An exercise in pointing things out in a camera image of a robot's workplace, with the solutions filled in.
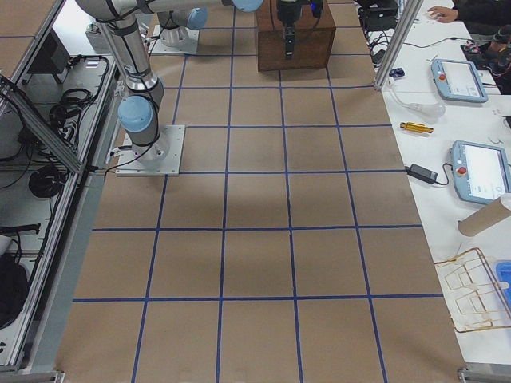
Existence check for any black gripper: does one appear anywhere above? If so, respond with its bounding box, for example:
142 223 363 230
276 0 323 60

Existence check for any person's dark sleeved forearm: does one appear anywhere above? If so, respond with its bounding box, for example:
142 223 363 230
454 1 510 29

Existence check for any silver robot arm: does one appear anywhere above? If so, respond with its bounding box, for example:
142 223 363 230
158 1 323 60
77 1 263 161

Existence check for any dark wooden drawer box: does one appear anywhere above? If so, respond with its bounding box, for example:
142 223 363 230
255 1 336 72

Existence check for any person's hand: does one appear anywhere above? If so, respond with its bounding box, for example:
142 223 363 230
427 6 458 23

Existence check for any white light bulb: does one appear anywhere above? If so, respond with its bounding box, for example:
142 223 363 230
386 77 446 120

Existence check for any gold metal connector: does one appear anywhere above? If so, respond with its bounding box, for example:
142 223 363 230
399 122 434 134

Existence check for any upper blue teach pendant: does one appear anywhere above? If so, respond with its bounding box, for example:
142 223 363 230
430 59 488 104

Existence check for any blue teach pendant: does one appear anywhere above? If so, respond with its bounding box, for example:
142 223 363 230
450 140 510 204
430 59 488 104

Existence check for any black power adapter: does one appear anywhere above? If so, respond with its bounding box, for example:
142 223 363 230
405 164 438 184

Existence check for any black monitor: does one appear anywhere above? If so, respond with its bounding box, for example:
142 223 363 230
22 29 71 84

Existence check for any lower blue teach pendant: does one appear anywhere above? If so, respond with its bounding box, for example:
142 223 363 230
450 140 510 204

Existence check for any cardboard tube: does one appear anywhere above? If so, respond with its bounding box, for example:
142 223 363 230
458 193 510 237

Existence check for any blue plastic lid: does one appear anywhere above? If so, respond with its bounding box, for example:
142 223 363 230
495 261 511 306

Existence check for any aluminium frame post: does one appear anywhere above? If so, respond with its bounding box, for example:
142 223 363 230
374 0 423 91

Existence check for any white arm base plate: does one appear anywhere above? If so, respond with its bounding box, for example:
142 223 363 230
145 24 200 55
115 124 185 176

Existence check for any aluminium diagonal frame beam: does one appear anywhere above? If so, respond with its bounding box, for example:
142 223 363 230
1 75 85 173

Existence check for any black coiled cable bundle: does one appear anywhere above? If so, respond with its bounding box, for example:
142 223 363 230
28 162 65 200

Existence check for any gold wire rack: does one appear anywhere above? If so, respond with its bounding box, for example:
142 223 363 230
434 247 510 334

